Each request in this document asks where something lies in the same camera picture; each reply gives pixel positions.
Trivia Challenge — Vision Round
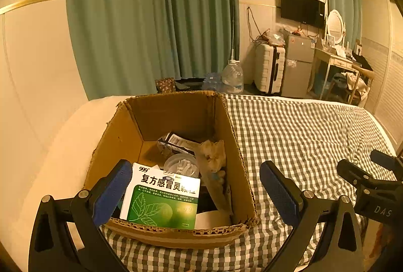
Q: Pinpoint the clear round plastic container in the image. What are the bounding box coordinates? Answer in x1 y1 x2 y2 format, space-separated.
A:
163 152 201 179

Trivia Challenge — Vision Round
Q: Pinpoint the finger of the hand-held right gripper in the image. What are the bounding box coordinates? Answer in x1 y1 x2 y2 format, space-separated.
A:
370 149 403 174
336 159 384 197

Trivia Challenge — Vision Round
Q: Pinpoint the cardboard box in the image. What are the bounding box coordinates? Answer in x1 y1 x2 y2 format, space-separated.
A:
82 90 259 250

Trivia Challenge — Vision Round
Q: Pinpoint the green white medicine box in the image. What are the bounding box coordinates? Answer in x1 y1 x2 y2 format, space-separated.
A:
119 162 202 230

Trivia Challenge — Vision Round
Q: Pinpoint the dark blue white pouch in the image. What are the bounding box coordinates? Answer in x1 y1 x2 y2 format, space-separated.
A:
157 132 204 157

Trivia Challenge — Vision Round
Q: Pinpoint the narrow green curtain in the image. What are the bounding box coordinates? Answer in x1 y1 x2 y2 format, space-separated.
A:
322 0 363 50

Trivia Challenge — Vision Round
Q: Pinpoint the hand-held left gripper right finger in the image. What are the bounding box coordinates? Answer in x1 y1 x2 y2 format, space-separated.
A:
259 160 365 272

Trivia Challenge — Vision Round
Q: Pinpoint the white slatted wardrobe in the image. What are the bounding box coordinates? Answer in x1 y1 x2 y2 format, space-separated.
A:
360 0 403 147

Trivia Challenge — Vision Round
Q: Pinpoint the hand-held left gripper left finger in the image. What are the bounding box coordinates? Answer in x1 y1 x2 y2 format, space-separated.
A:
28 159 133 272

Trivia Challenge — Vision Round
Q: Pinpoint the white suitcase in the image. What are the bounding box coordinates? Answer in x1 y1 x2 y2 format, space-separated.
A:
254 43 286 95

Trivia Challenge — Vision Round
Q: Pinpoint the wooden chair with clothes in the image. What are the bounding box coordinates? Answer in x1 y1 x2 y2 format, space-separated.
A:
345 66 376 106

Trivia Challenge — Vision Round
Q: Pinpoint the pack of water bottles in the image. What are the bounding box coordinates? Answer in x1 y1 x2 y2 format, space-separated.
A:
201 71 226 92

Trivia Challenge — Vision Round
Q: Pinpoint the cream dressing table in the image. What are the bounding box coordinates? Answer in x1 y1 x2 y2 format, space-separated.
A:
308 46 357 103

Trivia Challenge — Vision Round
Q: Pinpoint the crumpled white plastic bag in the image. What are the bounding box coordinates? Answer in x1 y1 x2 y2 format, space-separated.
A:
194 139 228 180

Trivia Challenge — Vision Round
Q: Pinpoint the large clear water bottle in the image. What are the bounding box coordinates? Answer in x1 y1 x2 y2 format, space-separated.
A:
221 59 245 95

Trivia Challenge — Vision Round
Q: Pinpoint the patterned brown bag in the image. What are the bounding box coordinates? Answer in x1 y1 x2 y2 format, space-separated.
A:
154 77 176 94

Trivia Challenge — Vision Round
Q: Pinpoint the checked bed sheet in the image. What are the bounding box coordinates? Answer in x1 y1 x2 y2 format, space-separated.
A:
100 93 398 272

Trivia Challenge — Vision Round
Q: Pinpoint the grey small fridge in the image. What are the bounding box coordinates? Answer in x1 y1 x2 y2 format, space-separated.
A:
281 32 316 100

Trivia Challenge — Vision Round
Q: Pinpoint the black wall television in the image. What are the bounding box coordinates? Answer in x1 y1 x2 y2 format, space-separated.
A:
280 0 327 29

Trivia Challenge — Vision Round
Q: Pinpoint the white oval mirror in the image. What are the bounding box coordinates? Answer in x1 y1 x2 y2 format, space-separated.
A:
325 9 346 46

